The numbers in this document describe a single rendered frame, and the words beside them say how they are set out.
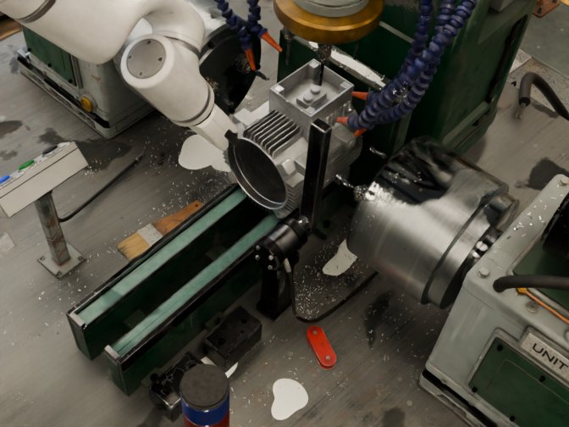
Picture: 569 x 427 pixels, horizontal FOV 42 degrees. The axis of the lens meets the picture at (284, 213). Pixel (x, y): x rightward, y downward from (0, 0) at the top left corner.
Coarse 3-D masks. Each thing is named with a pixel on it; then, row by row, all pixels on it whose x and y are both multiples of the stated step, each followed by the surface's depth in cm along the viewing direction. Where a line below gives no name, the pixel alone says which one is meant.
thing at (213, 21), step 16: (192, 0) 145; (208, 0) 147; (208, 16) 142; (144, 32) 143; (208, 32) 139; (224, 32) 141; (208, 48) 140; (224, 48) 144; (240, 48) 148; (256, 48) 153; (208, 64) 143; (224, 64) 147; (240, 64) 148; (256, 64) 156; (208, 80) 144; (224, 80) 150; (240, 80) 155; (224, 96) 153; (240, 96) 157; (224, 112) 157
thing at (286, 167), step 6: (348, 114) 138; (240, 126) 135; (348, 126) 140; (240, 132) 135; (282, 162) 130; (288, 162) 130; (282, 168) 130; (288, 168) 130; (294, 168) 131; (228, 174) 145; (282, 174) 131; (288, 174) 130; (234, 180) 145; (276, 210) 140; (282, 210) 139; (282, 216) 140
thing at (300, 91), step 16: (320, 64) 138; (288, 80) 136; (304, 80) 140; (336, 80) 138; (272, 96) 134; (288, 96) 137; (304, 96) 134; (320, 96) 136; (336, 96) 133; (288, 112) 133; (304, 112) 130; (320, 112) 131; (336, 112) 135; (304, 128) 133
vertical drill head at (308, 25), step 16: (288, 0) 118; (304, 0) 116; (320, 0) 115; (336, 0) 116; (352, 0) 116; (368, 0) 119; (288, 16) 117; (304, 16) 116; (320, 16) 116; (336, 16) 116; (352, 16) 117; (368, 16) 117; (288, 32) 124; (304, 32) 117; (320, 32) 116; (336, 32) 115; (352, 32) 116; (368, 32) 119; (288, 48) 128; (320, 48) 121; (320, 80) 127
